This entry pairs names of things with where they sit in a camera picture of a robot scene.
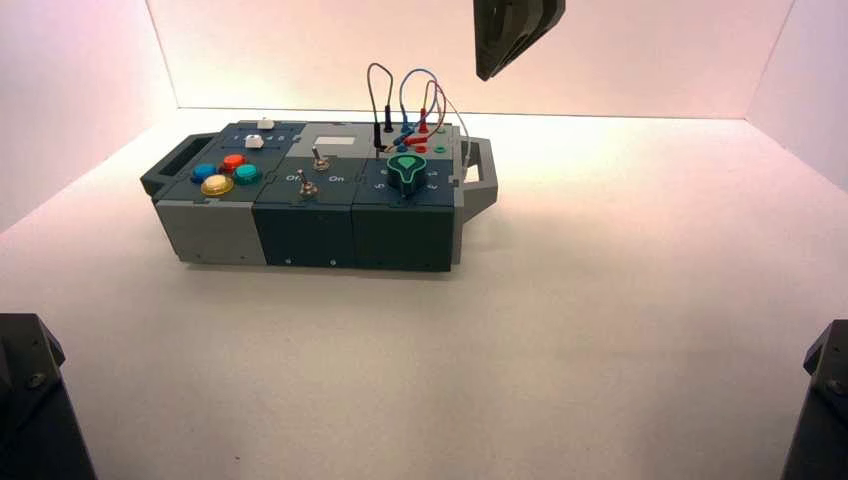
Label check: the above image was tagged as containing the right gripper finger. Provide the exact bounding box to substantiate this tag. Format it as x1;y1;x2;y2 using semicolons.
478;0;567;83
472;0;539;81

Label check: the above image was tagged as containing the grey and blue control box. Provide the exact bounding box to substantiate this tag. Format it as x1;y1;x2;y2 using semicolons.
140;119;499;273

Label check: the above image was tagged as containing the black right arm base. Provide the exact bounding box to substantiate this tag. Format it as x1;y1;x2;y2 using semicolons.
781;319;848;480

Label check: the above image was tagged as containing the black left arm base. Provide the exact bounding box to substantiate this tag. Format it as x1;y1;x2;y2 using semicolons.
0;313;98;480

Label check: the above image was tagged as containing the green and black rotary knob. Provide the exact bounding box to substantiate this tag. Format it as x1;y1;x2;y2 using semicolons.
386;154;427;197

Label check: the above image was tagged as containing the yellow round push button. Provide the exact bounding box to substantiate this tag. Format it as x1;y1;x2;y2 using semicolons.
200;174;235;198

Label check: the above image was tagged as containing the red jumper cable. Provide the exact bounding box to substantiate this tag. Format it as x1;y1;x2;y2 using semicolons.
404;79;472;171

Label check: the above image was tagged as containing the blue jumper cable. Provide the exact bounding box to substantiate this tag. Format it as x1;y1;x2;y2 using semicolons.
392;67;441;148

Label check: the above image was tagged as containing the black jumper cable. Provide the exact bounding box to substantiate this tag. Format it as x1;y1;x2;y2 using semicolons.
367;62;395;151

